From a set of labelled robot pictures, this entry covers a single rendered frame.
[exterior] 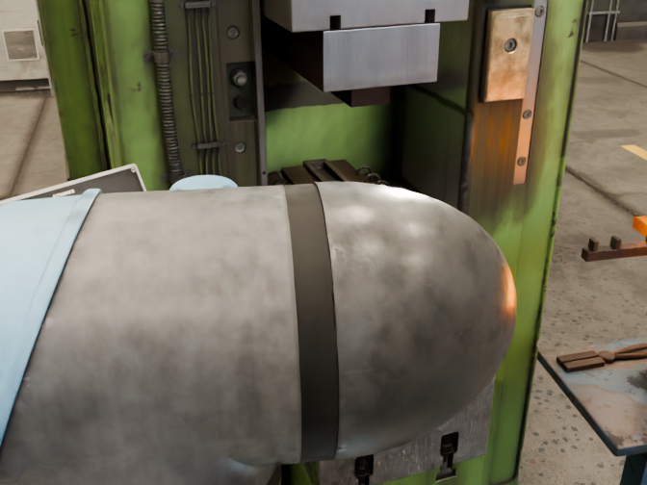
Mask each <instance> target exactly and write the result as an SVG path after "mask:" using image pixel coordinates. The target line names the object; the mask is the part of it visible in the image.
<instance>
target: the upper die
mask: <svg viewBox="0 0 647 485"><path fill-rule="evenodd" d="M260 16H261V40H262V48H264V49H265V50H267V51H268V52H269V53H271V54H272V55H273V56H275V57H276V58H277V59H279V60H280V61H281V62H283V63H284V64H285V65H287V66H289V67H290V68H291V69H292V70H293V71H295V72H296V73H297V74H299V75H300V76H301V77H303V78H304V79H306V80H307V81H308V82H310V83H311V84H312V85H314V86H315V87H317V88H318V89H320V90H321V91H322V92H331V91H340V90H350V89H369V88H379V87H389V86H398V85H408V84H419V83H428V82H436V81H437V66H438V51H439V36H440V23H439V22H436V23H433V22H430V21H427V20H425V23H423V24H409V25H396V26H383V27H370V28H356V29H343V30H340V29H338V28H336V27H334V26H331V25H330V29H329V31H316V32H302V33H292V32H290V31H288V30H287V29H285V28H283V27H282V26H280V25H278V24H276V23H275V22H273V21H271V20H270V19H268V18H266V17H265V16H263V15H261V14H260Z"/></svg>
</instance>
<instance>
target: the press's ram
mask: <svg viewBox="0 0 647 485"><path fill-rule="evenodd" d="M468 9H469V0H260V14H261V15H263V16H265V17H266V18H268V19H270V20H271V21H273V22H275V23H276V24H278V25H280V26H282V27H283V28H285V29H287V30H288V31H290V32H292V33H302V32H316V31H329V29H330V25H331V26H334V27H336V28H338V29H340V30H343V29H356V28H370V27H383V26H396V25H409V24H423V23H425V20H427V21H430V22H433V23H436V22H450V21H463V20H467V19H468Z"/></svg>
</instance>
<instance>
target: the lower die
mask: <svg viewBox="0 0 647 485"><path fill-rule="evenodd" d="M319 162H325V163H326V164H327V165H328V166H329V167H330V168H331V169H332V170H334V171H335V172H336V173H337V174H338V175H339V176H340V177H341V178H342V179H343V180H344V181H345V182H359V183H364V179H365V176H363V175H362V174H361V173H360V172H359V176H357V175H355V174H356V171H357V169H356V168H355V167H353V166H352V165H351V164H350V163H349V162H348V161H347V160H345V159H344V160H336V161H328V160H327V159H318V160H310V161H303V166H290V167H283V168H281V172H279V173H281V175H282V177H283V179H285V180H286V181H287V182H288V183H289V185H301V184H313V183H314V182H327V181H326V180H325V179H324V178H323V177H322V176H321V174H320V173H319V172H318V171H317V170H316V169H314V168H313V167H312V166H311V165H310V164H312V163H319ZM277 179H280V178H279V176H278V175H276V174H274V175H272V176H270V178H269V186H271V185H272V183H273V182H274V181H275V180H277Z"/></svg>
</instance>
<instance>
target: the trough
mask: <svg viewBox="0 0 647 485"><path fill-rule="evenodd" d="M310 165H311V166H312V167H313V168H314V169H316V170H317V171H318V172H319V173H320V174H321V176H322V177H323V178H324V179H325V180H326V181H327V182H345V181H344V180H343V179H342V178H341V177H340V176H339V175H338V174H337V173H336V172H335V171H334V170H332V169H331V168H330V167H329V166H328V165H327V164H326V163H325V162H319V163H312V164H310Z"/></svg>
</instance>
